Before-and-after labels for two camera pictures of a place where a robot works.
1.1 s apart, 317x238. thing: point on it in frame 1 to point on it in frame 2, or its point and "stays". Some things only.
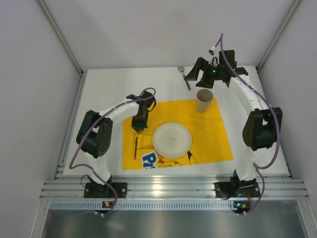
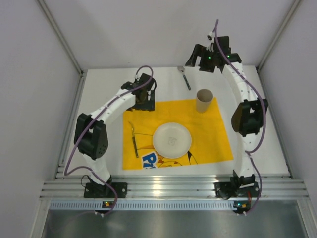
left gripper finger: x=139 y=129 to x=151 y=102
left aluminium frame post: x=67 y=45 stays
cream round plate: x=172 y=140 stays
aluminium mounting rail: x=73 y=186 stays
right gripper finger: x=204 y=83 to x=210 y=68
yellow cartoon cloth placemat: x=209 y=142 stays
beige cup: x=204 y=97 stays
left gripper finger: x=137 y=129 to x=135 y=107
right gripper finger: x=193 y=74 to x=197 y=52
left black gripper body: x=138 y=124 to x=144 y=106
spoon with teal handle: x=182 y=69 stays
